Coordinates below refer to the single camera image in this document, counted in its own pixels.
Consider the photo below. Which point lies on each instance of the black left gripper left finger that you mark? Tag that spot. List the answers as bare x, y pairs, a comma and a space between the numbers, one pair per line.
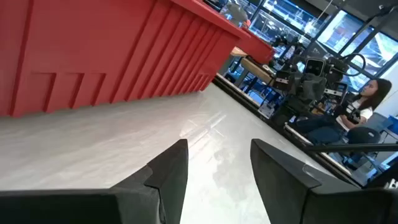
149, 199

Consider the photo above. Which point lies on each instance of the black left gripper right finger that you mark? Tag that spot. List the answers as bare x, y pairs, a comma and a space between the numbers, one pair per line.
295, 199

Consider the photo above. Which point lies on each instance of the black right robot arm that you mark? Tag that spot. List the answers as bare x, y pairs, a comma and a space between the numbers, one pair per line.
335, 67

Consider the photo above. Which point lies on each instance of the red plastic laundry bin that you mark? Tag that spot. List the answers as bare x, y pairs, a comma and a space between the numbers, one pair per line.
93, 46

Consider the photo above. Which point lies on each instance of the person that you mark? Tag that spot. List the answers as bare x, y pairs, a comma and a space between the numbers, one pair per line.
323, 130

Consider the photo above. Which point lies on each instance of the light wooden table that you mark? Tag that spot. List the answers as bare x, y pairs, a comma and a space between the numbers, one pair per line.
255, 70

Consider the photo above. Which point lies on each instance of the white office chair base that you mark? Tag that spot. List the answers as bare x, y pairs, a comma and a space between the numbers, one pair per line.
363, 135

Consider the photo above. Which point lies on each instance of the black aluminium table frame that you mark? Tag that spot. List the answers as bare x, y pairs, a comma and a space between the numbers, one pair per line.
357, 148

